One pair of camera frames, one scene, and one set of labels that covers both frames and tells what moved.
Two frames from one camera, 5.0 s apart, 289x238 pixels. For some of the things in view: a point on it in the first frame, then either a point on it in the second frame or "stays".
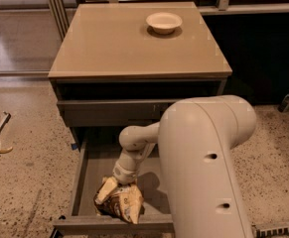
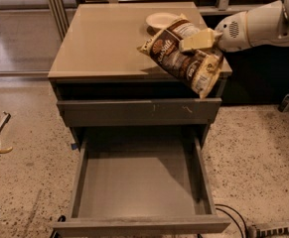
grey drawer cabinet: [123, 64] stays
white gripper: [124, 176] -> [230, 33]
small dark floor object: [286, 102] stays
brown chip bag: [112, 207] -> [198, 68]
